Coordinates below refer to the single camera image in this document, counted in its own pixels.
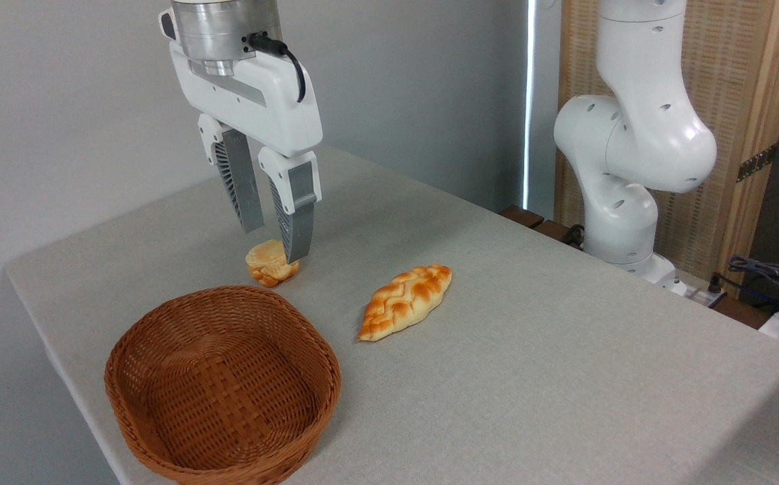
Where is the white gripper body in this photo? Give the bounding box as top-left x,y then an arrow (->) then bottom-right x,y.
168,42 -> 324,160

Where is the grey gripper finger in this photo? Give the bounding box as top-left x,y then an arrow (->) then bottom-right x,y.
198,113 -> 266,234
258,147 -> 323,265

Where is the long braided bread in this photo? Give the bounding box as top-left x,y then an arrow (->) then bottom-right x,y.
358,264 -> 453,342

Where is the small round bread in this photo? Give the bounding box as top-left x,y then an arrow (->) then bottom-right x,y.
245,239 -> 301,288

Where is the brown wicker basket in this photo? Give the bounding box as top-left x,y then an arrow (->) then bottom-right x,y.
104,285 -> 342,485

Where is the brown wooden bench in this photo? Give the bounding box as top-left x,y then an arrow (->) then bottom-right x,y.
499,205 -> 586,251

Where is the grey tablecloth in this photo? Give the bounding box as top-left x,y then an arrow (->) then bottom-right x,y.
5,141 -> 779,485

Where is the brass screen hinge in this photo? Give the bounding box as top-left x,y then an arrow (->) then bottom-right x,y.
737,143 -> 778,183

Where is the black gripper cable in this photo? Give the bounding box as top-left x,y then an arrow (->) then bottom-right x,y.
243,32 -> 308,104

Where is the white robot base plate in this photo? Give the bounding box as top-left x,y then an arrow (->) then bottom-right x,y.
659,266 -> 727,309

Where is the black cable bundle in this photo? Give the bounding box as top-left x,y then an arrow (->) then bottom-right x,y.
728,255 -> 779,317

